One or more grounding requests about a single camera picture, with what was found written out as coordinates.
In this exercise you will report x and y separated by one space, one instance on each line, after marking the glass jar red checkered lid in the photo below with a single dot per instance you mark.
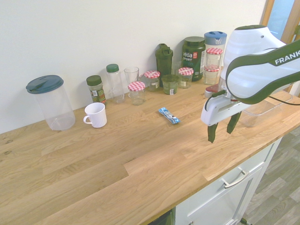
213 57
152 80
211 76
185 77
136 93

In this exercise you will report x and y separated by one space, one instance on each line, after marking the small green plastic cup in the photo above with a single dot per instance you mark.
170 85

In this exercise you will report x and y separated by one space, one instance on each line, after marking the clear rectangular plastic container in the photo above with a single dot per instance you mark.
264 112

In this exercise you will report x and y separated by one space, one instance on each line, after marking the clear drinking glass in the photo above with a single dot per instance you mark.
131 75

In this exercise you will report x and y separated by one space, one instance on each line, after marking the white cabinet drawer front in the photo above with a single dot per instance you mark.
234 194

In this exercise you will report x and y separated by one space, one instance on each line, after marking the blue protein bar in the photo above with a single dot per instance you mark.
169 115

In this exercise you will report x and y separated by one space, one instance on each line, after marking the clear bottle green cap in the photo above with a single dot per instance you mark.
114 84

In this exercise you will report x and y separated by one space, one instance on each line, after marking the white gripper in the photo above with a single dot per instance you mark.
216 110

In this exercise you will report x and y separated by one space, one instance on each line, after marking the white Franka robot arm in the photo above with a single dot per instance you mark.
243 70

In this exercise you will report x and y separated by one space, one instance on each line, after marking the white plastic mug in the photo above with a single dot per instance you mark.
96 116

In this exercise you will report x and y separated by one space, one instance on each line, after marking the wooden door frame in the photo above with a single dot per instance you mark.
267 11

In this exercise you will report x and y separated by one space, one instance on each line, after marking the large clear blue-lidded canister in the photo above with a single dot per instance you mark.
55 105

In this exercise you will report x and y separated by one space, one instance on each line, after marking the dark green shaker bottle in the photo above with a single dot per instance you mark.
164 61

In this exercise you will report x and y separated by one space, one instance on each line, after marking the dark Vega Sport protein tub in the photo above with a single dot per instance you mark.
193 58

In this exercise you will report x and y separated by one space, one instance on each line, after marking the clear pitcher blue lid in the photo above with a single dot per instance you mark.
214 38

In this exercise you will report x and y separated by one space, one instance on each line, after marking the dark-lidded spice jar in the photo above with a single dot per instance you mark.
96 90

